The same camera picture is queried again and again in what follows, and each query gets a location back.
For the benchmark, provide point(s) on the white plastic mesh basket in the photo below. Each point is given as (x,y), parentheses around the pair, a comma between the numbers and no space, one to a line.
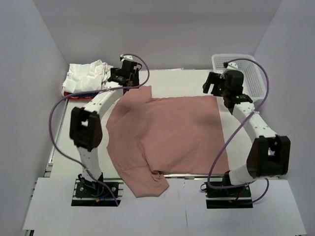
(253,84)

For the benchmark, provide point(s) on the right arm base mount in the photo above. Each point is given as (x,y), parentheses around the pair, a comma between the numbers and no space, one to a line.
(239,197)

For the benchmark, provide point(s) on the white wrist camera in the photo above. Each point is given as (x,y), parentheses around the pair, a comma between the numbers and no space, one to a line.
(230,66)
(126,57)

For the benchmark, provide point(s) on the pink t-shirt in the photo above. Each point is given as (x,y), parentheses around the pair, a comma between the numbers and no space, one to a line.
(151,137)

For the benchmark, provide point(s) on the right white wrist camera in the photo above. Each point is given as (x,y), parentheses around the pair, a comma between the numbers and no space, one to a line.
(230,66)

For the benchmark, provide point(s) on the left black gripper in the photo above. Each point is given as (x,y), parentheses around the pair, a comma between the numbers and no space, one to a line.
(114,71)

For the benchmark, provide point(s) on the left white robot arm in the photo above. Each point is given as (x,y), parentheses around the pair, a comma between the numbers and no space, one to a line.
(85,122)

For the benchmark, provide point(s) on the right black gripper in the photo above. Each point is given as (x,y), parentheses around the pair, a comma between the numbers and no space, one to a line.
(213,78)

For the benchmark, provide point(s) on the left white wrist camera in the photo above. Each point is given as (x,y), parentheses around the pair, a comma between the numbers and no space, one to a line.
(126,57)

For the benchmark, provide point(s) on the white t-shirt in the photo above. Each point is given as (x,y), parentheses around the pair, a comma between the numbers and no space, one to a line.
(86,77)

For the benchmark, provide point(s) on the red blue folded shirt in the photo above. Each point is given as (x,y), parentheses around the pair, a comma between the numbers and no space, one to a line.
(78,97)

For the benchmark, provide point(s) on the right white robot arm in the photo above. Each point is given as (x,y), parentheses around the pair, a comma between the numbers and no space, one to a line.
(269,154)

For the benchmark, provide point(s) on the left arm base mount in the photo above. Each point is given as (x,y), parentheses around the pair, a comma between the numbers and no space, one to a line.
(86,197)

